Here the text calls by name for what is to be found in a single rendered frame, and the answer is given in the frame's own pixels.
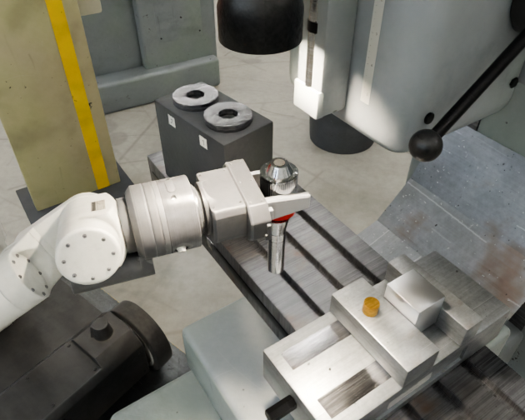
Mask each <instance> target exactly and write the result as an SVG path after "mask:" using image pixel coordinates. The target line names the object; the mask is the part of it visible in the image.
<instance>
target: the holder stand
mask: <svg viewBox="0 0 525 420"><path fill-rule="evenodd" d="M154 102H155V108H156V114H157V123H158V128H159V133H160V139H161V144H162V154H163V159H164V165H165V170H166V174H167V175H168V176H169V177H170V178H172V177H176V176H181V175H186V176H187V179H188V181H189V183H190V184H192V185H193V186H194V184H195V183H196V182H197V180H196V176H197V174H198V173H203V172H207V171H212V170H216V169H219V168H223V165H224V164H225V163H227V162H231V161H233V160H240V159H243V160H244V162H245V163H246V165H247V167H248V169H249V171H250V172H253V171H259V170H260V168H261V166H262V165H263V164H264V163H267V162H269V161H271V160H272V159H273V121H271V120H270V119H268V118H266V117H264V116H263V115H261V114H259V113H257V112H255V111H253V110H252V109H251V108H249V107H248V106H246V105H244V104H241V103H240V102H238V101H236V100H234V99H232V98H230V97H229V96H227V95H225V94H224V93H222V92H219V91H218V90H217V89H216V88H214V87H212V86H209V85H207V84H206V83H205V82H198V83H195V84H188V85H185V86H182V87H180V88H178V89H176V90H175V91H174V92H173V93H170V94H168V95H166V96H163V97H160V98H158V99H155V100H154Z"/></svg>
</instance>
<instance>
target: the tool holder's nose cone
mask: <svg viewBox="0 0 525 420"><path fill-rule="evenodd" d="M265 173H266V174H267V175H268V176H269V177H270V178H274V179H285V178H289V177H290V176H291V175H292V174H293V169H292V167H291V165H290V163H289V162H288V160H287V159H285V158H283V157H275V158H274V159H272V160H271V161H270V163H269V164H268V165H267V167H266V168H265Z"/></svg>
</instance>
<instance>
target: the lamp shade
mask: <svg viewBox="0 0 525 420"><path fill-rule="evenodd" d="M303 14H304V3H303V0H217V31H218V41H219V42H220V43H221V44H222V45H223V46H224V47H225V48H227V49H229V50H232V51H234V52H237V53H244V54H251V55H270V54H276V53H284V52H286V51H289V50H291V49H294V48H295V47H297V46H298V45H299V44H300V43H301V41H302V40H303Z"/></svg>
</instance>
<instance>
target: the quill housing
mask: <svg viewBox="0 0 525 420"><path fill-rule="evenodd" d="M512 1H513V0H358V1H357V14H356V21H355V28H354V34H353V41H352V54H351V61H350V68H349V75H348V82H347V95H346V102H345V107H344V109H342V110H339V111H337V112H333V113H332V114H333V115H335V116H336V117H338V118H340V119H341V120H343V121H344V122H345V123H347V124H348V125H350V126H351V127H353V128H355V129H356V130H358V131H359V132H360V133H362V134H363V135H365V136H366V137H368V138H370V139H371V140H373V141H374V142H375V143H377V144H378V145H380V146H381V147H383V148H385V149H387V150H388V151H391V152H394V153H405V152H409V149H408V144H409V140H410V138H411V137H412V135H413V134H414V133H415V132H417V131H419V130H422V129H432V128H433V127H434V126H435V125H436V124H437V123H438V122H439V121H440V120H441V118H442V117H443V116H444V115H445V114H446V113H447V112H448V111H449V110H450V109H451V107H452V106H453V105H454V104H455V103H456V102H457V101H458V100H459V99H460V97H461V96H462V95H463V94H464V93H465V92H466V91H467V90H468V89H469V88H470V87H471V86H472V85H473V84H474V83H475V82H476V81H477V80H478V78H479V77H480V76H481V75H482V74H483V73H484V72H485V71H486V70H487V69H488V67H489V66H490V65H491V64H492V63H493V62H494V61H495V60H496V59H497V57H498V56H499V55H500V54H501V53H502V52H503V51H504V50H505V49H506V47H507V46H508V45H509V44H510V43H511V42H512V41H513V40H514V39H515V37H516V36H517V35H518V34H519V32H516V31H514V29H513V27H512V24H511V18H510V10H511V5H512ZM299 47H300V44H299V45H298V46H297V47H295V48H294V49H291V50H290V66H289V73H290V78H291V82H292V85H293V86H294V84H295V79H296V78H298V63H299ZM524 61H525V48H524V49H523V50H522V51H521V52H520V53H519V54H518V55H517V57H516V58H515V59H514V60H513V61H512V62H511V63H510V64H509V65H508V66H507V68H506V69H505V70H504V71H503V72H502V73H501V74H500V75H499V76H498V77H497V79H496V80H495V81H494V82H493V83H492V84H491V85H490V86H489V87H488V88H487V90H486V91H485V92H484V93H483V94H482V95H481V96H480V97H479V98H478V100H477V101H476V102H475V103H474V104H473V105H472V106H471V107H470V108H469V109H468V110H467V111H466V112H465V113H464V114H463V115H462V116H461V117H460V118H459V120H458V121H457V122H456V123H455V124H454V125H453V126H452V127H451V128H450V129H449V131H448V132H447V133H446V134H445V135H447V134H449V133H452V132H454V131H456V130H458V129H460V128H463V127H466V126H467V125H469V124H471V123H475V122H476V121H478V120H480V119H483V118H485V117H487V116H490V115H492V114H494V113H496V112H498V111H500V110H501V109H502V108H504V107H505V106H506V105H507V104H508V102H509V100H510V98H511V96H512V95H513V90H514V88H515V87H516V86H517V84H518V77H519V74H520V72H521V70H522V67H523V64H524ZM445 135H444V136H445Z"/></svg>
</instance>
